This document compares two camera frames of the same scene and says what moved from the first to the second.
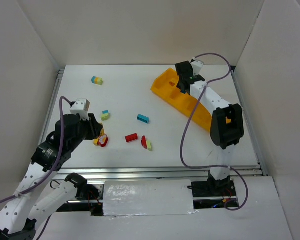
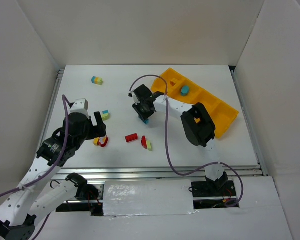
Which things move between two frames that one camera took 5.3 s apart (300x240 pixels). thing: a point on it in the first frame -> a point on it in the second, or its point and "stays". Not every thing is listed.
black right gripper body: [183, 78] -> [139, 114]
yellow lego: [95, 141] stays
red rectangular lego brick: [131, 137] stays
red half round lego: [143, 141] stays
